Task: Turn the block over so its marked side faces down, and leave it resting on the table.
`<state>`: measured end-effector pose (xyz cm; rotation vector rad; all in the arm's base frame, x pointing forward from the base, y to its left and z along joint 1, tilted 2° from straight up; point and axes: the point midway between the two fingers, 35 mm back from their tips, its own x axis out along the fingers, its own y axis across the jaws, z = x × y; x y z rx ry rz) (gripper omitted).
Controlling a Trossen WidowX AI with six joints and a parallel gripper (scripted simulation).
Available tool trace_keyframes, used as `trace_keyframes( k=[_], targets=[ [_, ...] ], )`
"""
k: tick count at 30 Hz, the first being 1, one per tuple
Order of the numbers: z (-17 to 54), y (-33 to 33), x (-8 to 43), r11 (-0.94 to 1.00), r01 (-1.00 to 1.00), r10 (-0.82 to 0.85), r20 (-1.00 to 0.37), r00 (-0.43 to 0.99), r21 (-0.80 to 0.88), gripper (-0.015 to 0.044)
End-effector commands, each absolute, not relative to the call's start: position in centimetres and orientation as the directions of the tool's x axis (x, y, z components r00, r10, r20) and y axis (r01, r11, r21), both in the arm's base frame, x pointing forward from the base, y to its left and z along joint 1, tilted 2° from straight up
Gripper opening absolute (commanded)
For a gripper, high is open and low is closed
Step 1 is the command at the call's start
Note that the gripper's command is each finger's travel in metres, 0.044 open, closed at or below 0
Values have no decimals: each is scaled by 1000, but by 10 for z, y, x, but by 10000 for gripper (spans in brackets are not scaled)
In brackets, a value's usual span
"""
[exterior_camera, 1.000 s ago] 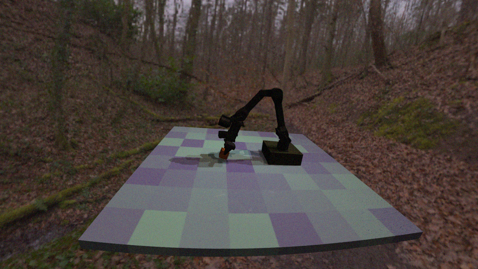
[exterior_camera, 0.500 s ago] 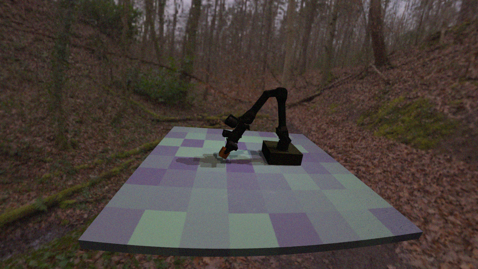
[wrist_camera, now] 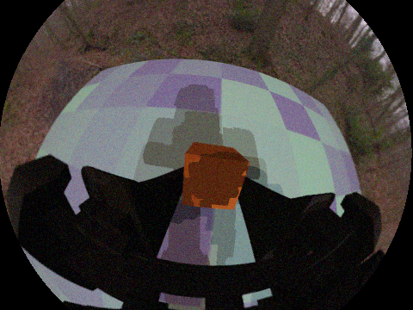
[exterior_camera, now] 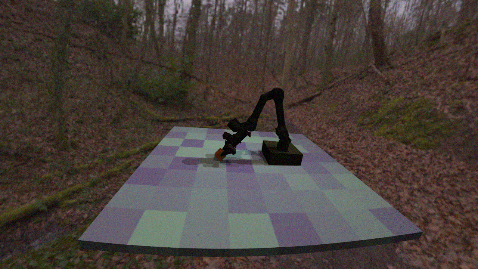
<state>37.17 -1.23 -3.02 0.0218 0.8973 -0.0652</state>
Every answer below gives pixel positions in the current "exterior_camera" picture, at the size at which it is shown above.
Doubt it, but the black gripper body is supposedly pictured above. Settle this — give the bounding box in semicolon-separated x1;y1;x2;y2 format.
226;134;242;155

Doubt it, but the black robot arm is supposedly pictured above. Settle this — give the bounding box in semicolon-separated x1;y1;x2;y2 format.
222;88;291;152

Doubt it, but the orange-brown block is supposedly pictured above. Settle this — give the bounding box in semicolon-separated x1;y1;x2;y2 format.
215;148;226;161

